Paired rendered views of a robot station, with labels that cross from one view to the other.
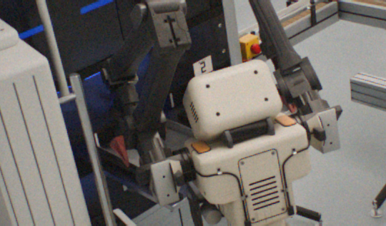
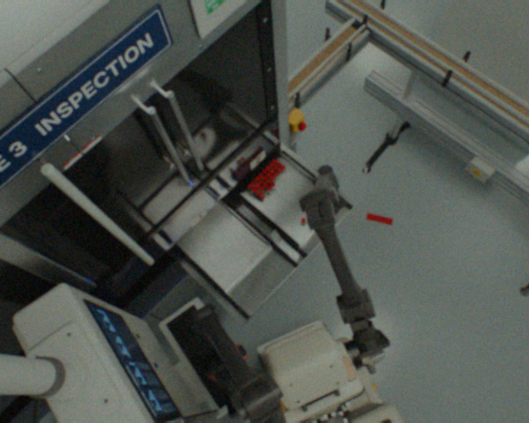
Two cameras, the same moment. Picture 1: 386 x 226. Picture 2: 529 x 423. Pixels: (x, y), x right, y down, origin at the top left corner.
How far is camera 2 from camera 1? 1.76 m
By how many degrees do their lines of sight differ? 41
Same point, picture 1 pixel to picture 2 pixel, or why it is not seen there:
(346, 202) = (346, 153)
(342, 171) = (345, 118)
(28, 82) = not seen: outside the picture
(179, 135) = (239, 225)
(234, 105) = (311, 393)
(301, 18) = (338, 57)
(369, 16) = (396, 53)
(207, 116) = (289, 404)
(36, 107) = not seen: outside the picture
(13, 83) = not seen: outside the picture
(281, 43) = (347, 287)
